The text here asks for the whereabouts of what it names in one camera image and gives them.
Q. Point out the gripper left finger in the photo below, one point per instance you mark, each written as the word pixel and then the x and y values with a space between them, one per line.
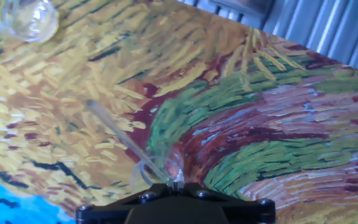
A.
pixel 110 213

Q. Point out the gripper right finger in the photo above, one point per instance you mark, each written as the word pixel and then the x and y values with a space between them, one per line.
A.
pixel 250 213

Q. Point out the clear glass rod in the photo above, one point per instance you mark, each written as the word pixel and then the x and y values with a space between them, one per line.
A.
pixel 120 133

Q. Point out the large glass beaker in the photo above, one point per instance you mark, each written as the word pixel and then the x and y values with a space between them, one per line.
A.
pixel 31 18

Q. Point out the painted wheatfield tablecloth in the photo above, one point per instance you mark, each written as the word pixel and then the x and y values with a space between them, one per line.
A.
pixel 228 109

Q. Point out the grey metal tray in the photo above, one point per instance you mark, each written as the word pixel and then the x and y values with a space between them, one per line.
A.
pixel 244 7

